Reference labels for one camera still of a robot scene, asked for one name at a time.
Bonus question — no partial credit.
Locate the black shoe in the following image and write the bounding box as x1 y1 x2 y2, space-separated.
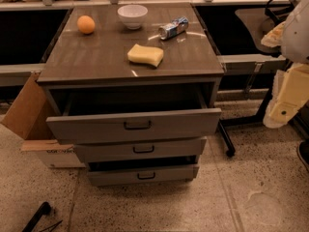
297 140 309 172

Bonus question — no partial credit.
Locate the grey top drawer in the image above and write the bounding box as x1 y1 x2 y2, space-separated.
45 90 223 145

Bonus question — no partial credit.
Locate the yellow sponge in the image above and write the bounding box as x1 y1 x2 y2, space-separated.
127 43 164 68

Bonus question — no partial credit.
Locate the orange fruit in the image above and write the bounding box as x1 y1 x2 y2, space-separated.
77 15 96 34

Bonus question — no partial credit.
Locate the grey bottom drawer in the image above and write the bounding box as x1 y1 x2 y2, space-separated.
88 156 199 187

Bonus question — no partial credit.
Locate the grey drawer cabinet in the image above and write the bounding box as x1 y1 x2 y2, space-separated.
36 3 226 188

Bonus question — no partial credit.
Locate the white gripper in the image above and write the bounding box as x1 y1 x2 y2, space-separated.
263 63 309 129

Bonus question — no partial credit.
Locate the grey drawer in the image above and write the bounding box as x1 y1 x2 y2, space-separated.
74 136 207 163
45 90 223 145
88 156 199 187

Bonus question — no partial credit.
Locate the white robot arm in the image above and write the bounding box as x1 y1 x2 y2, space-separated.
261 0 309 129

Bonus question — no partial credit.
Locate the brown cardboard box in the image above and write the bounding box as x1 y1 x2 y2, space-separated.
2 72 85 168

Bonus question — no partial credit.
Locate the black tool on floor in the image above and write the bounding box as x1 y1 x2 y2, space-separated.
22 201 62 232

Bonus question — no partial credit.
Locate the grey middle drawer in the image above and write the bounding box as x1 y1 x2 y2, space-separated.
74 136 207 163

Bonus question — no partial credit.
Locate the white bowl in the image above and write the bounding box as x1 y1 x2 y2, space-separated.
117 4 148 30

